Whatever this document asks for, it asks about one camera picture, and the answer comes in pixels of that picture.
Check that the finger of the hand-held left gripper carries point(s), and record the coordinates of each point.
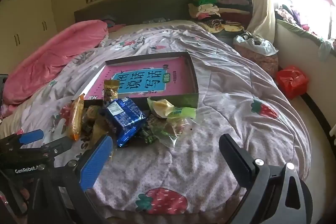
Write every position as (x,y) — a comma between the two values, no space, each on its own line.
(56,145)
(31,137)

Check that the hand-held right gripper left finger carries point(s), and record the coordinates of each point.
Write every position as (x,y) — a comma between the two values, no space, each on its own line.
(97,161)

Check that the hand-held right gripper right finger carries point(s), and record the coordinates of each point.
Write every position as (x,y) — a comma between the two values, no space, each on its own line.
(236,161)

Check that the orange cracker packet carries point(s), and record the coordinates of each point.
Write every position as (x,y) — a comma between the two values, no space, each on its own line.
(74,119)

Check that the blue cookie packet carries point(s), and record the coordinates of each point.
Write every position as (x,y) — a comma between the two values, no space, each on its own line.
(126,119)

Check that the green pea packet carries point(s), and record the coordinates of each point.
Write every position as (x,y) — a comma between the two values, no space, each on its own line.
(149,136)

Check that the clear flaky pastry packet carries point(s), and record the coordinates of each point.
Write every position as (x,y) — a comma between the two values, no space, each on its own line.
(172,130)

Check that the long gold snack packet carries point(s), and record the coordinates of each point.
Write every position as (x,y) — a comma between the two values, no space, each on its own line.
(111,87)

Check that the dark cardboard box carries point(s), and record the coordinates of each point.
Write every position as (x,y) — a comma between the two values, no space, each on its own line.
(181,101)

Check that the green yellow pastry packet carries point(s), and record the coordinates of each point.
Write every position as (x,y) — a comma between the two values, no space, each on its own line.
(168,108)

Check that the strawberry print blanket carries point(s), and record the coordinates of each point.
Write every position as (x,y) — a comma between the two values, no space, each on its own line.
(236,82)

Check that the pink quilt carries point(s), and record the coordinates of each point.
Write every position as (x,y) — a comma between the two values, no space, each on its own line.
(52,56)

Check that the red plastic bag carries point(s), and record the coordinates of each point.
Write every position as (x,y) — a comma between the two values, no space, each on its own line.
(291,81)

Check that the pink book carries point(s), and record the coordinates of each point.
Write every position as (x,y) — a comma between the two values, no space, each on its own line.
(178,77)

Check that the white plastic bag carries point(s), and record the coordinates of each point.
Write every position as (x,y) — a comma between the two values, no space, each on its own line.
(260,45)

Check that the cream wardrobe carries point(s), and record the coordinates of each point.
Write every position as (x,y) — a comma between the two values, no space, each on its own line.
(26,16)

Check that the pale green hanging cloth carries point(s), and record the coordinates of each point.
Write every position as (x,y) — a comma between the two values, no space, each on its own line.
(324,49)

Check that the dark patterned cloth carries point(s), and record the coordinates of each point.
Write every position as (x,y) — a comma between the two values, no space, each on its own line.
(155,21)

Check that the pile of folded clothes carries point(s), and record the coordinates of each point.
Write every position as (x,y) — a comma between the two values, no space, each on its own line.
(210,8)

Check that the clothes on windowsill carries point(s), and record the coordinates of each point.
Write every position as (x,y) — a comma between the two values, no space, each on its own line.
(291,16)

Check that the dark grey headboard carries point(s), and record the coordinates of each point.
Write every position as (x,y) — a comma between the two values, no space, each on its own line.
(136,6)

